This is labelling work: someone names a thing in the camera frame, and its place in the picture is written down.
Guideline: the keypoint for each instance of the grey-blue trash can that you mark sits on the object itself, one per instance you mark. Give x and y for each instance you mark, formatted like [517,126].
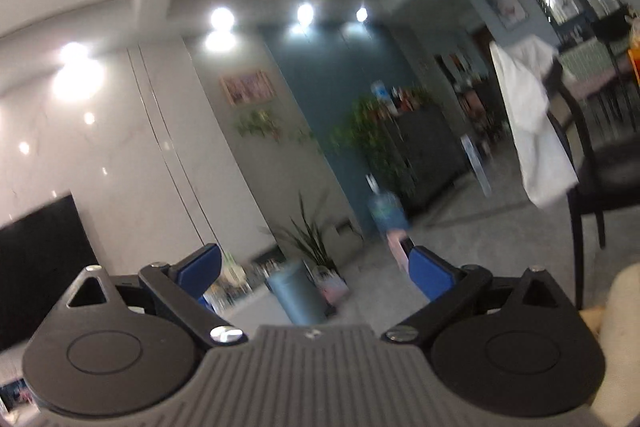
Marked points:
[297,294]

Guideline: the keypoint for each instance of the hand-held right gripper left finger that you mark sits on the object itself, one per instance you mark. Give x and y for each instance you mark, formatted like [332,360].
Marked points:
[200,269]

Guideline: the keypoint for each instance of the bottles on cabinet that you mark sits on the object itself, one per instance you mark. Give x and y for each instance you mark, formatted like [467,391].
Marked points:
[400,97]

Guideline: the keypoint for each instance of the white-framed wall picture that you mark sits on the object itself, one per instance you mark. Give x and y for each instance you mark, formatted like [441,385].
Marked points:
[507,7]

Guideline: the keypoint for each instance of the wood-framed wall picture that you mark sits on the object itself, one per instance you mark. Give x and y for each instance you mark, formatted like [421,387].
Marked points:
[247,88]

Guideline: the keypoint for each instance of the white cloth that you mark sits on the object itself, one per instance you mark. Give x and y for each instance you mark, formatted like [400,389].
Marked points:
[530,122]

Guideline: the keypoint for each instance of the dark cabinet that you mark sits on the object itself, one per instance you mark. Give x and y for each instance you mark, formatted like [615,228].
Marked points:
[430,157]

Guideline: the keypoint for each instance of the woven pink basket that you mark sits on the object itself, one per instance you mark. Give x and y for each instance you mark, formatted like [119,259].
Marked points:
[332,288]

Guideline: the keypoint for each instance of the blue water jug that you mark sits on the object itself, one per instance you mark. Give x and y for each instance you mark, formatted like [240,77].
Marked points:
[387,209]

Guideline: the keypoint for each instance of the marble television console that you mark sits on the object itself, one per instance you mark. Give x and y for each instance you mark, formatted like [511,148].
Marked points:
[250,313]

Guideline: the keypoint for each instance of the black chair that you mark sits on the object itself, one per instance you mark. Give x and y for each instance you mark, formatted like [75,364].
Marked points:
[605,177]

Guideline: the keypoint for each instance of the pink box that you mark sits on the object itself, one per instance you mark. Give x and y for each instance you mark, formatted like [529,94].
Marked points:
[397,244]

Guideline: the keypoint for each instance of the long-leaved potted plant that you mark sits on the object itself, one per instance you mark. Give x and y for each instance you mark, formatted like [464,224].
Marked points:
[312,237]

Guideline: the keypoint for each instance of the black wall television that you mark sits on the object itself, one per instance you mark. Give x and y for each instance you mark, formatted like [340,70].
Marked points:
[40,252]

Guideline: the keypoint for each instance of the hanging ivy plant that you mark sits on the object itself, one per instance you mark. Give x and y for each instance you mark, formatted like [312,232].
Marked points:
[260,123]

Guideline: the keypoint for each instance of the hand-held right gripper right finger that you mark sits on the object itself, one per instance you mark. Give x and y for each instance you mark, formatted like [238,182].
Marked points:
[427,272]

